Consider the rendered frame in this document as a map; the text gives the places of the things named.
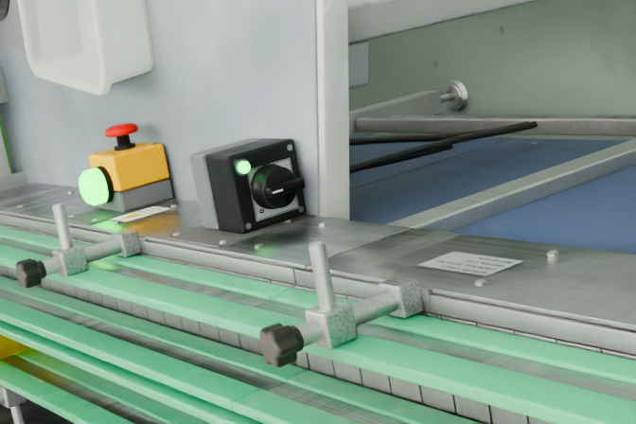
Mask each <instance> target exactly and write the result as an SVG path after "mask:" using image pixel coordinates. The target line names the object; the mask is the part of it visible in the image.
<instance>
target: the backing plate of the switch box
mask: <svg viewBox="0 0 636 424"><path fill-rule="evenodd" d="M314 217H316V216H315V215H309V214H305V215H302V216H299V217H296V218H292V219H289V220H286V221H282V222H279V223H276V224H273V225H270V226H267V227H263V228H260V229H257V230H255V231H252V232H249V233H246V234H238V233H231V232H225V231H221V230H213V229H206V228H204V227H203V225H200V226H197V227H194V228H191V229H188V230H185V231H182V232H179V233H178V232H177V233H174V234H173V235H169V236H166V237H165V239H174V240H179V241H184V242H190V243H195V244H201V245H205V246H211V247H217V248H221V247H224V246H227V245H230V244H233V243H236V242H239V241H242V240H245V239H249V238H252V237H255V236H258V235H261V234H265V233H268V232H271V231H273V230H276V229H279V228H282V227H285V226H288V225H291V224H294V223H297V222H300V221H304V220H308V219H311V218H314Z"/></svg>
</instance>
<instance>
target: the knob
mask: <svg viewBox="0 0 636 424"><path fill-rule="evenodd" d="M304 187H305V182H304V179H303V178H295V176H294V174H293V173H292V172H291V171H290V170H289V169H288V168H284V167H281V166H279V165H276V164H267V165H264V166H262V167H260V168H259V169H258V170H257V171H256V172H255V174H254V176H253V178H252V181H251V193H252V196H253V199H254V200H255V202H256V203H257V204H258V205H259V206H261V207H262V208H265V209H276V208H283V207H286V206H288V205H289V204H290V203H292V201H293V200H294V198H295V196H296V193H297V190H298V189H302V188H304Z"/></svg>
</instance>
